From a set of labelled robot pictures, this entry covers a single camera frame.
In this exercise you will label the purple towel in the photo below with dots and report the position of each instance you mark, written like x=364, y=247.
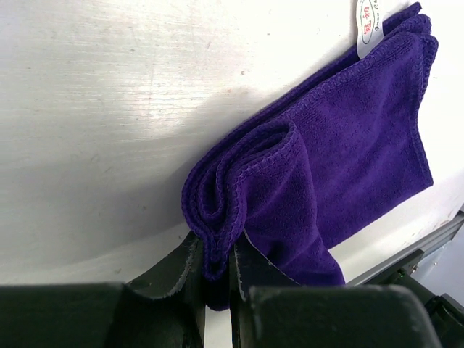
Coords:
x=319, y=164

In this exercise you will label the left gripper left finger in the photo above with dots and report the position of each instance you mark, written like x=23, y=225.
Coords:
x=162, y=307

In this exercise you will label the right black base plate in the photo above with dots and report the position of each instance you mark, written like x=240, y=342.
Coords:
x=437, y=281

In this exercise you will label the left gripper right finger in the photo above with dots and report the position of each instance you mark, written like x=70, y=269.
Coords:
x=268, y=309

